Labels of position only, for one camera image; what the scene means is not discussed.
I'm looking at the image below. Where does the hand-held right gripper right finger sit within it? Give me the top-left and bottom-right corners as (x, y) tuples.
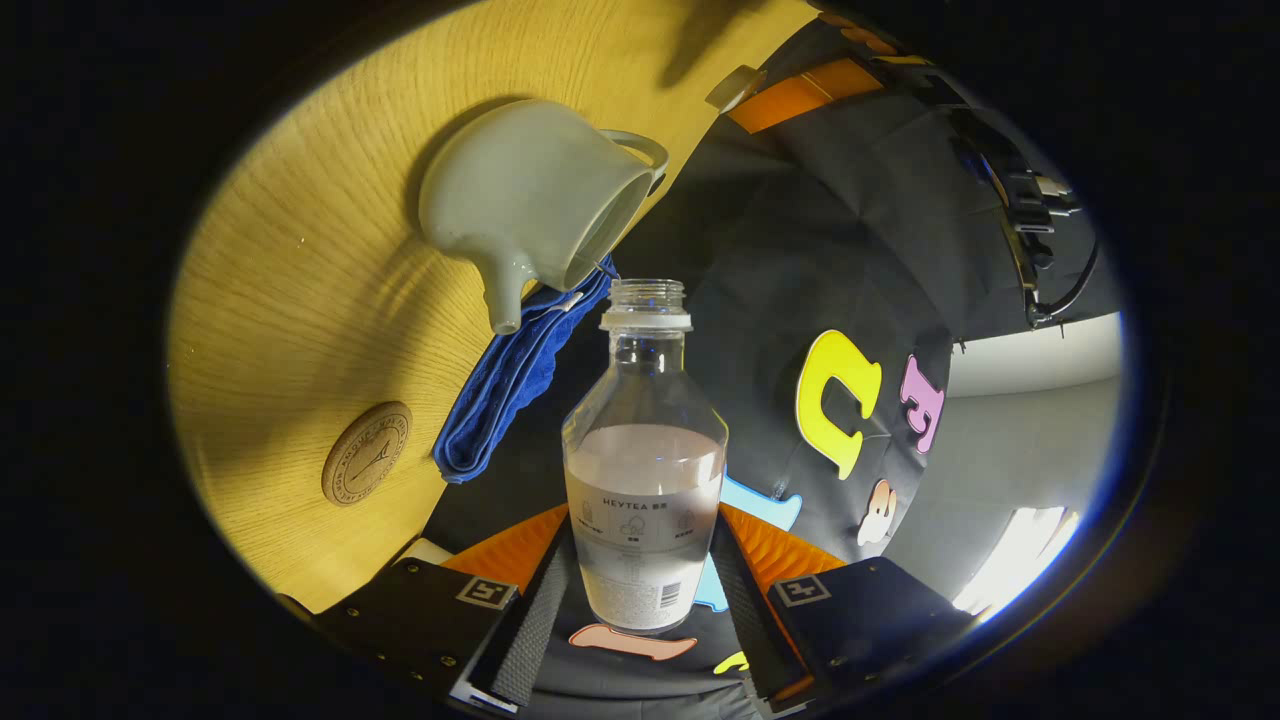
(712, 503), (981, 706)

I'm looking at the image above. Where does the white ceramic teacup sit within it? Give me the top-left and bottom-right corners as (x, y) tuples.
(418, 98), (669, 336)

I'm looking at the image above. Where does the black backdrop cloth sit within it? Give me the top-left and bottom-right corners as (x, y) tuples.
(420, 10), (1126, 720)

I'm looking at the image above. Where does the blue folded towel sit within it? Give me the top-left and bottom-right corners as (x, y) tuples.
(432, 262), (616, 485)

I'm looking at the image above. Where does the round brown coaster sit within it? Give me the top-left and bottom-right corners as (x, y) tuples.
(321, 401), (413, 507)

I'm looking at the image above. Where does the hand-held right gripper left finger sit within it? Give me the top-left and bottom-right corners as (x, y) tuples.
(300, 503), (576, 716)

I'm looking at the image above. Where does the clear plastic water bottle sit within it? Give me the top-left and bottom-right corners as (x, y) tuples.
(561, 279), (729, 634)

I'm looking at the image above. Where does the black cable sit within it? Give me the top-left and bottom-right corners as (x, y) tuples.
(1035, 238), (1101, 327)

